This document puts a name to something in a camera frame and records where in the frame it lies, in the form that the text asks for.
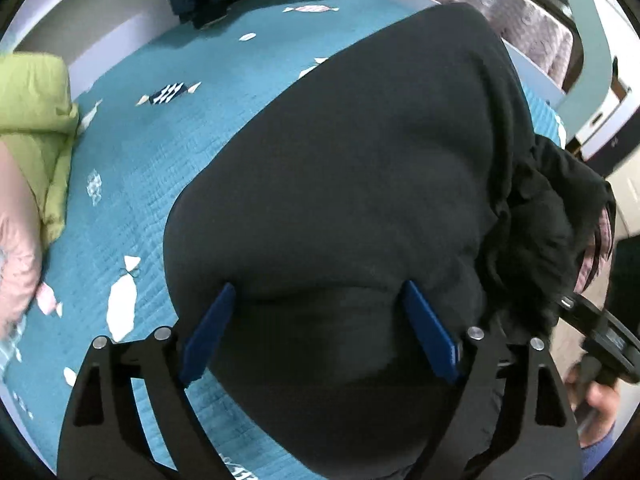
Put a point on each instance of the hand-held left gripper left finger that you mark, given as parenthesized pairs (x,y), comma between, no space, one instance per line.
(210,335)

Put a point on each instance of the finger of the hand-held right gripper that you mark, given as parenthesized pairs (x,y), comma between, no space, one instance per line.
(582,312)

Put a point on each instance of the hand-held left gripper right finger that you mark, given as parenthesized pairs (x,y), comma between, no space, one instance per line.
(430,330)

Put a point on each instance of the black hooded jacket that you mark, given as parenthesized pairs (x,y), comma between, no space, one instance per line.
(350,185)

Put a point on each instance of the person's right forearm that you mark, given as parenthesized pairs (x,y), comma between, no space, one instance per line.
(597,455)

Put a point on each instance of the person's right hand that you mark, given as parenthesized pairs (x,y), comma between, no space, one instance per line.
(605,405)

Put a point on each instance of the teal candy print bed sheet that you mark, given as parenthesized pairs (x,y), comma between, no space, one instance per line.
(150,160)

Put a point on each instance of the white cabinet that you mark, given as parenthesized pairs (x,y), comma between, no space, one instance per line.
(615,110)

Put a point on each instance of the pink quilt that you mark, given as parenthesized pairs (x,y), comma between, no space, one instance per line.
(15,250)

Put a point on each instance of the green quilt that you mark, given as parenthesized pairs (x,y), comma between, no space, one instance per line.
(30,100)

